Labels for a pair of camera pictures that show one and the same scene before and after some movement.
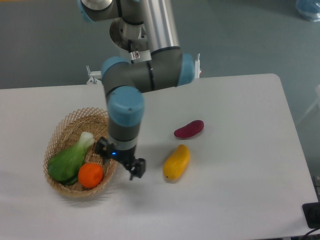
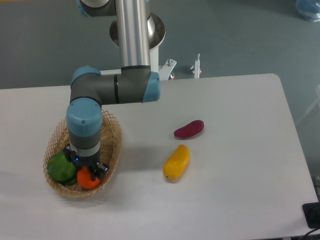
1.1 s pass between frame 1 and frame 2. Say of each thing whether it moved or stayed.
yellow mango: stayed
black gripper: moved
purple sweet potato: stayed
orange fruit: stayed
